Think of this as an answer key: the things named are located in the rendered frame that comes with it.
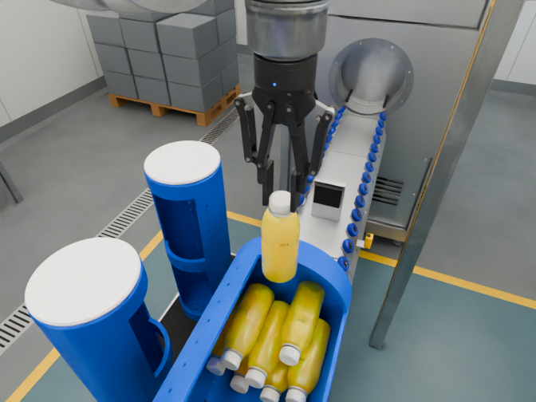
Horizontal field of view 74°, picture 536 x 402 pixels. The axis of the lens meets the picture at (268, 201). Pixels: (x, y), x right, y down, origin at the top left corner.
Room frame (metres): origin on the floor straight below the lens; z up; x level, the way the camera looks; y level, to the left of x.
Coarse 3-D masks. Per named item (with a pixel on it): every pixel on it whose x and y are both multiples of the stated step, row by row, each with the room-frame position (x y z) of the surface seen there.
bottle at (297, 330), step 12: (300, 288) 0.48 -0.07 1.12; (312, 288) 0.47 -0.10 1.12; (300, 300) 0.44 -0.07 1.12; (312, 300) 0.44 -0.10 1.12; (288, 312) 0.43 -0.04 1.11; (300, 312) 0.41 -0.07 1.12; (312, 312) 0.42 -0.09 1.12; (288, 324) 0.39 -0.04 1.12; (300, 324) 0.39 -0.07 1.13; (312, 324) 0.39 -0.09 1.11; (288, 336) 0.37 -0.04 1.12; (300, 336) 0.36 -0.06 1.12; (312, 336) 0.37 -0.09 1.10; (300, 348) 0.35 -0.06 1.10
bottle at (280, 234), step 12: (264, 216) 0.43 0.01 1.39; (276, 216) 0.41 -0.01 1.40; (288, 216) 0.41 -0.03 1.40; (264, 228) 0.41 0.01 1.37; (276, 228) 0.40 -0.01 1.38; (288, 228) 0.40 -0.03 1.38; (264, 240) 0.41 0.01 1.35; (276, 240) 0.40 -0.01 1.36; (288, 240) 0.40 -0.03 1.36; (264, 252) 0.41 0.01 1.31; (276, 252) 0.40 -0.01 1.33; (288, 252) 0.40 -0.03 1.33; (264, 264) 0.41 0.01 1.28; (276, 264) 0.40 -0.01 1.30; (288, 264) 0.40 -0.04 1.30; (276, 276) 0.40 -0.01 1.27; (288, 276) 0.40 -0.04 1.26
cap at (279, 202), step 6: (276, 192) 0.44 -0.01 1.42; (282, 192) 0.44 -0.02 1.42; (288, 192) 0.44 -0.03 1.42; (270, 198) 0.43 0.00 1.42; (276, 198) 0.43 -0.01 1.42; (282, 198) 0.43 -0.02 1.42; (288, 198) 0.43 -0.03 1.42; (270, 204) 0.42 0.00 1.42; (276, 204) 0.41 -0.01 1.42; (282, 204) 0.41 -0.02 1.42; (288, 204) 0.41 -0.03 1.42; (276, 210) 0.41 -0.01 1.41; (282, 210) 0.41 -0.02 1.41; (288, 210) 0.41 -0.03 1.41
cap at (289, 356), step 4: (284, 348) 0.35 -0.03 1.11; (288, 348) 0.34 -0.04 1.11; (292, 348) 0.34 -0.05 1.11; (280, 352) 0.34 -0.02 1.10; (284, 352) 0.34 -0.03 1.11; (288, 352) 0.33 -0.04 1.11; (292, 352) 0.33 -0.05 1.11; (296, 352) 0.34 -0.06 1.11; (280, 356) 0.33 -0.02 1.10; (284, 356) 0.33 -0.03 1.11; (288, 356) 0.33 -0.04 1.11; (292, 356) 0.33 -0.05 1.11; (296, 356) 0.33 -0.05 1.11; (280, 360) 0.33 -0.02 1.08; (284, 360) 0.33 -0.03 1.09; (288, 360) 0.33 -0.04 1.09; (292, 360) 0.33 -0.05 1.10; (296, 360) 0.32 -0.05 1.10; (288, 364) 0.33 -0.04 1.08; (292, 364) 0.32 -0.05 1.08; (296, 364) 0.32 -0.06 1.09
